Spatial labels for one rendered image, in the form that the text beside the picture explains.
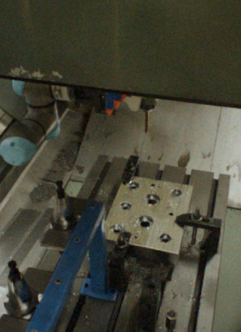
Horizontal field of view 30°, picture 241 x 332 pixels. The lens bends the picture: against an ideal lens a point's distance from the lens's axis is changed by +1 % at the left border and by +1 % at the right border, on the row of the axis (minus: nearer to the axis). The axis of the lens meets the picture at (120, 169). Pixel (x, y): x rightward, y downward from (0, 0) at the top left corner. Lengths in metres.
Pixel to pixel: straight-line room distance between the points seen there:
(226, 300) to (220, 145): 0.74
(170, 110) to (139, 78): 1.47
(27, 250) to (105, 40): 1.06
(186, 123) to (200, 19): 1.50
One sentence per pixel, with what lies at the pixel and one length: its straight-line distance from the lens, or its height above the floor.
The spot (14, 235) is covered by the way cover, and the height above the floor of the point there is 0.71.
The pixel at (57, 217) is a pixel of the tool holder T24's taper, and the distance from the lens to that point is 0.99.
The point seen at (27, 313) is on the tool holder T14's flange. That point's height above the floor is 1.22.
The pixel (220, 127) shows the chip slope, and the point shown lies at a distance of 2.12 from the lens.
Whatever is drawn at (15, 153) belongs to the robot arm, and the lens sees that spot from 1.08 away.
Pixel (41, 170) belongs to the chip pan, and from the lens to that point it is 2.05.
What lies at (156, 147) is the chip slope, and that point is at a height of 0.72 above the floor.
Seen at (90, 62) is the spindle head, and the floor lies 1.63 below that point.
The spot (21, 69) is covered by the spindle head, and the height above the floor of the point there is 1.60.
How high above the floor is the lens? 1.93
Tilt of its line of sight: 39 degrees down
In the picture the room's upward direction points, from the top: 1 degrees counter-clockwise
